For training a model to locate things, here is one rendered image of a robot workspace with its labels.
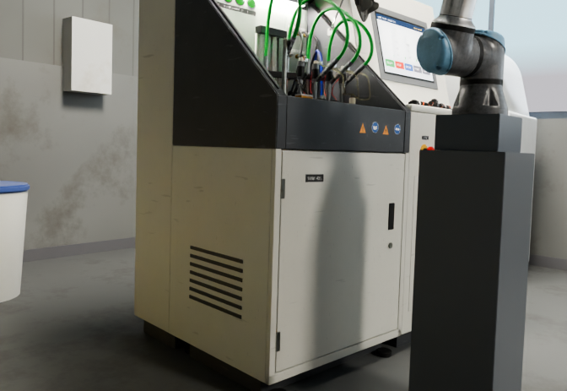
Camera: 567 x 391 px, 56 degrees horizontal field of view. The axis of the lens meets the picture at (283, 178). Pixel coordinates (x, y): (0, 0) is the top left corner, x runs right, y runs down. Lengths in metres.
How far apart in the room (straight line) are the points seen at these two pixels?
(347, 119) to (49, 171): 2.51
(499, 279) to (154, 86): 1.42
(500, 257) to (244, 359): 0.85
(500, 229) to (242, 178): 0.77
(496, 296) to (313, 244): 0.57
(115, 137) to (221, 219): 2.39
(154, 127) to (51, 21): 1.94
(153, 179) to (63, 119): 1.83
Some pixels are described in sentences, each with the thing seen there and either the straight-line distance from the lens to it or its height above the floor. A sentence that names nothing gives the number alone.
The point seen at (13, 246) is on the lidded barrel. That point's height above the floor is 0.27.
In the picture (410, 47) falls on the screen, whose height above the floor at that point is 1.29.
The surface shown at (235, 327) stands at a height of 0.21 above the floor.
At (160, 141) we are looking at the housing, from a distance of 2.11.
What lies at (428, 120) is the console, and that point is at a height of 0.92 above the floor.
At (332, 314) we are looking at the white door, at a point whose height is 0.24.
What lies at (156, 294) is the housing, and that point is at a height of 0.20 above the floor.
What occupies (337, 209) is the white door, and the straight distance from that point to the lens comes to 1.78.
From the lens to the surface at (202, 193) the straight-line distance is 1.87.
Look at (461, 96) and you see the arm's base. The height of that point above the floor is 0.95.
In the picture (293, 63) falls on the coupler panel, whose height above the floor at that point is 1.17.
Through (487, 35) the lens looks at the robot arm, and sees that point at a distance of 1.58.
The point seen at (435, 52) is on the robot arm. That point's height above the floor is 1.05.
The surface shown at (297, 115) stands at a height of 0.89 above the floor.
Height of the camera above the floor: 0.79
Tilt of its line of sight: 3 degrees down
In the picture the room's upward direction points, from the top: 2 degrees clockwise
